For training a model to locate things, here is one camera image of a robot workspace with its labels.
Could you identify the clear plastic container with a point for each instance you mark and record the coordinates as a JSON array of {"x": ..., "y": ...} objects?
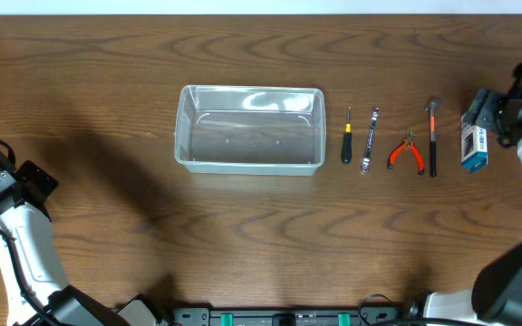
[{"x": 250, "y": 130}]

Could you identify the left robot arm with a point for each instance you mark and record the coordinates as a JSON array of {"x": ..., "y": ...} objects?
[{"x": 37, "y": 288}]

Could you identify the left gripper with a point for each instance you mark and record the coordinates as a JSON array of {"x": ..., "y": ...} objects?
[{"x": 33, "y": 177}]

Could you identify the black yellow screwdriver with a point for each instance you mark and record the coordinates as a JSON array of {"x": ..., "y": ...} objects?
[{"x": 346, "y": 151}]

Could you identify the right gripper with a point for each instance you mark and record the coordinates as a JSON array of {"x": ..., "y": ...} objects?
[{"x": 484, "y": 109}]

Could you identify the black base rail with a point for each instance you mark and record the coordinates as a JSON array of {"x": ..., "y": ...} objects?
[{"x": 320, "y": 317}]

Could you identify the small hammer black orange handle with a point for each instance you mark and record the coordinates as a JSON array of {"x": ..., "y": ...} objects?
[{"x": 431, "y": 107}]

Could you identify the blue white cardboard box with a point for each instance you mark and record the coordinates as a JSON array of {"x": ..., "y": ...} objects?
[{"x": 473, "y": 146}]

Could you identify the silver wrench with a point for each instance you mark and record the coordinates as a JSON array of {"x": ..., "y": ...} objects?
[{"x": 366, "y": 159}]

